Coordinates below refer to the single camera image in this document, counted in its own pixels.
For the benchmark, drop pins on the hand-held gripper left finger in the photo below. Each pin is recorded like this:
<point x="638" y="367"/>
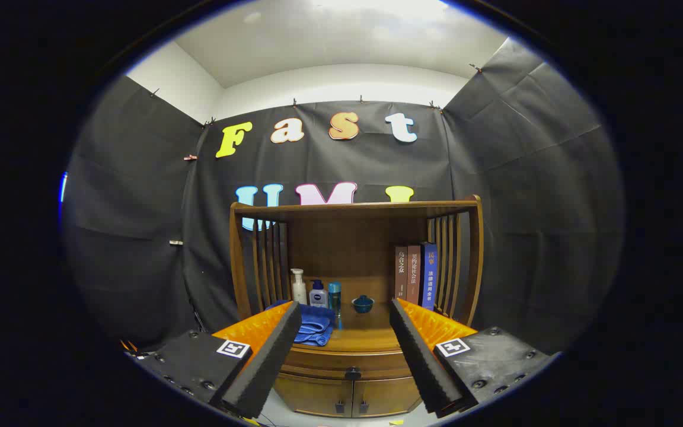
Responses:
<point x="270" y="356"/>

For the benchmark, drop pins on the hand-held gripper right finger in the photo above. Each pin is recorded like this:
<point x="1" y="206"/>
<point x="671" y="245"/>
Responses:
<point x="421" y="356"/>

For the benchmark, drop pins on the wooden drawer with black knob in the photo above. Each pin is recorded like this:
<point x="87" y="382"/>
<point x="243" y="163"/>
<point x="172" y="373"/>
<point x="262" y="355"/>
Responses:
<point x="341" y="360"/>

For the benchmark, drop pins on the wooden cabinet door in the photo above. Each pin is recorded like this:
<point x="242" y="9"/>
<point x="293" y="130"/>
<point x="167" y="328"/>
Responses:
<point x="312" y="394"/>
<point x="386" y="394"/>

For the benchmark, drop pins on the wooden countertop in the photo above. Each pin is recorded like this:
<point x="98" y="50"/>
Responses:
<point x="365" y="332"/>

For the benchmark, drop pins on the wooden cabinet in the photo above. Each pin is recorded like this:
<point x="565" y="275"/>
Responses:
<point x="347" y="249"/>

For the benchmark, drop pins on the folded blue towel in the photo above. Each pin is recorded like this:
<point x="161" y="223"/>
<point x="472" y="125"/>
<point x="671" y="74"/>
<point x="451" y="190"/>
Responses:
<point x="316" y="327"/>

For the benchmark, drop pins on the white pump bottle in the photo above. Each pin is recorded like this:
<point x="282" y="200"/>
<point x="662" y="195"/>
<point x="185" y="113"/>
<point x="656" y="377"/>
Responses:
<point x="299" y="289"/>

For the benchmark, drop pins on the white lotion bottle blue cap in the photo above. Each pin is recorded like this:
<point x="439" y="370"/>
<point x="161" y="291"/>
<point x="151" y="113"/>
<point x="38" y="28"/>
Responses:
<point x="318" y="295"/>

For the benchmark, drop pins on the blue lidded teacup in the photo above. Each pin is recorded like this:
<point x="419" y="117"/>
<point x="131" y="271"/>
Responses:
<point x="363" y="305"/>

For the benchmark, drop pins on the blue book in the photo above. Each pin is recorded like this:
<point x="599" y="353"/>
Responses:
<point x="429" y="276"/>

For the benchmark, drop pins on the light brown book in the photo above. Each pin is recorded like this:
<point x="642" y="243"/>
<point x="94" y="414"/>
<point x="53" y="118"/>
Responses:
<point x="414" y="274"/>

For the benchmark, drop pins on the dark brown book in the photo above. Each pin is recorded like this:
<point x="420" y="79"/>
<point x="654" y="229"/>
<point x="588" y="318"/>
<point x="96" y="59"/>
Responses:
<point x="401" y="273"/>

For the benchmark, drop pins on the teal blue bottle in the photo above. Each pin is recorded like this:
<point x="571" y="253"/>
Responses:
<point x="334" y="296"/>

